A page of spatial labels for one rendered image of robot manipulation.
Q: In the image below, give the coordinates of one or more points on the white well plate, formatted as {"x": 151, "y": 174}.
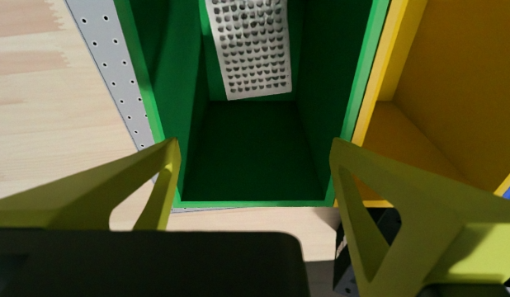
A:
{"x": 252, "y": 27}

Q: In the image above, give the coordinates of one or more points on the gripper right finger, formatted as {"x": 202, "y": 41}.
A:
{"x": 450, "y": 231}

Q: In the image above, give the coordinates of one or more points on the yellow recycle bin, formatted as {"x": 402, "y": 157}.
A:
{"x": 444, "y": 103}

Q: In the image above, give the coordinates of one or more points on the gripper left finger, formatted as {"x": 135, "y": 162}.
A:
{"x": 85, "y": 200}

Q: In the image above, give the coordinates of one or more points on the green bin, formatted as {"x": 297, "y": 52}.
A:
{"x": 267, "y": 151}

